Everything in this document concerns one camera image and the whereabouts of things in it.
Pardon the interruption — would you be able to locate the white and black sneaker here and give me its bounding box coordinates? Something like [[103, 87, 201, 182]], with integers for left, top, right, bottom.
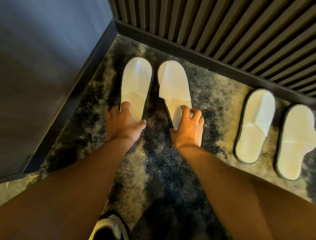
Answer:
[[88, 211, 130, 240]]

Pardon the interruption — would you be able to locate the person's left forearm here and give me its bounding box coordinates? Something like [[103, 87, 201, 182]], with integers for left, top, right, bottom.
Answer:
[[0, 137, 135, 240]]

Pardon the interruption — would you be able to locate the person's right hand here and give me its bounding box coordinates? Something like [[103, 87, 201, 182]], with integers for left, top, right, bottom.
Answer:
[[169, 105, 205, 149]]

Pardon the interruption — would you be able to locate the black baseboard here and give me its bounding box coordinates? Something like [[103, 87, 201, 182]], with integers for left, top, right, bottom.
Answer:
[[0, 19, 118, 184], [114, 19, 316, 109]]

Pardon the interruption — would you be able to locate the person's right forearm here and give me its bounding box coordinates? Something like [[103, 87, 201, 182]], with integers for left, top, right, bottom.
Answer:
[[176, 144, 274, 240]]

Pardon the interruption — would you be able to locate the white disposable slipper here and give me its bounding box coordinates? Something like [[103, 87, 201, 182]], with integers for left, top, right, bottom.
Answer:
[[120, 57, 154, 123], [234, 88, 276, 164], [157, 60, 194, 131], [275, 104, 316, 181]]

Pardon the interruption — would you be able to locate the dark slatted wall panel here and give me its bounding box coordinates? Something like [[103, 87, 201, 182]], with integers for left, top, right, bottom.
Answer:
[[108, 0, 316, 98]]

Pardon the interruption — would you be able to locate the person's left hand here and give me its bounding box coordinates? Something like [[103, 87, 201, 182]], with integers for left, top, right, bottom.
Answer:
[[106, 101, 146, 146]]

